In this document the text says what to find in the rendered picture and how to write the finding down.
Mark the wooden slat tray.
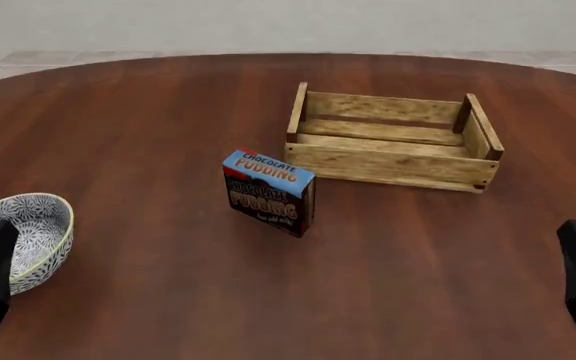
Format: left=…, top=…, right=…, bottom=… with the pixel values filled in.
left=283, top=81, right=506, bottom=194

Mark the chocolate pudding box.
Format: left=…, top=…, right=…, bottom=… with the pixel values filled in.
left=221, top=149, right=317, bottom=239

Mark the patterned white bowl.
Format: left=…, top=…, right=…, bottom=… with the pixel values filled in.
left=0, top=192, right=75, bottom=296

